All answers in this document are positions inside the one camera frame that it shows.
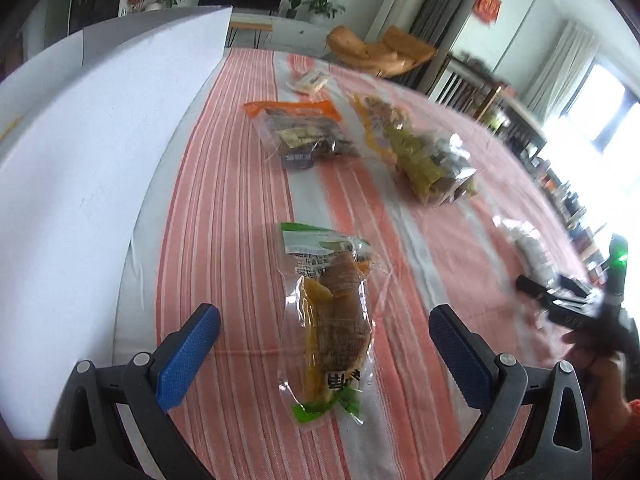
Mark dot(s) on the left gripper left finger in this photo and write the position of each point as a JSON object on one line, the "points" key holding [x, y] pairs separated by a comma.
{"points": [[93, 444]]}

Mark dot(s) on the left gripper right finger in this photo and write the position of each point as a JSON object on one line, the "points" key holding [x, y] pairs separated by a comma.
{"points": [[555, 442]]}

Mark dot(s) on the clear chicken foot snack packet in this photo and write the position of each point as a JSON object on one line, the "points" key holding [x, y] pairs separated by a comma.
{"points": [[327, 331]]}

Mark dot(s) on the person right hand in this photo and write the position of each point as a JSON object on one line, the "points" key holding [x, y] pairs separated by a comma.
{"points": [[608, 411]]}

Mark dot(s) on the wooden side table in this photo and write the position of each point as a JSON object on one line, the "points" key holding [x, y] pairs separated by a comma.
{"points": [[521, 132]]}

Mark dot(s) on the green candy clear bag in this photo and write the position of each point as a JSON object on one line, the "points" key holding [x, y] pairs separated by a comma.
{"points": [[433, 162]]}

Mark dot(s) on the wooden dining chair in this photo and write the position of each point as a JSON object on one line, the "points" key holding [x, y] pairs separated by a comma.
{"points": [[465, 87]]}

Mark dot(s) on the white sheer curtain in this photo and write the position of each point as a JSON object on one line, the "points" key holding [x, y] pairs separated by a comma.
{"points": [[562, 71]]}

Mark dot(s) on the white cardboard box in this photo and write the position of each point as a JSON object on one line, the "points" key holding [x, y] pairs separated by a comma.
{"points": [[87, 122]]}

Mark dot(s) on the orange top dark snack bag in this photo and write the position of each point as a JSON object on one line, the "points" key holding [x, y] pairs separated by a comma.
{"points": [[300, 134]]}

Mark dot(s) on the orange lounge chair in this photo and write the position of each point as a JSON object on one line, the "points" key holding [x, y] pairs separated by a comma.
{"points": [[396, 53]]}

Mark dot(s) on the grey curtain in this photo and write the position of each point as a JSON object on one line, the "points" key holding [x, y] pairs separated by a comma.
{"points": [[438, 23]]}

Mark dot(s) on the white tv cabinet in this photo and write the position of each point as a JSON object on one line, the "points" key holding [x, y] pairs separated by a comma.
{"points": [[292, 36]]}

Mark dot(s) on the small wooden bench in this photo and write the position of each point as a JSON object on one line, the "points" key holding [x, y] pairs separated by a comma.
{"points": [[259, 31]]}

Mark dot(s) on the small dark potted plant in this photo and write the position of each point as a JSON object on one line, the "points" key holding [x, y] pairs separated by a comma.
{"points": [[292, 9]]}

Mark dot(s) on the red wall decoration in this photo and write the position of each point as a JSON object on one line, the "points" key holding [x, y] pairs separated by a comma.
{"points": [[487, 11]]}

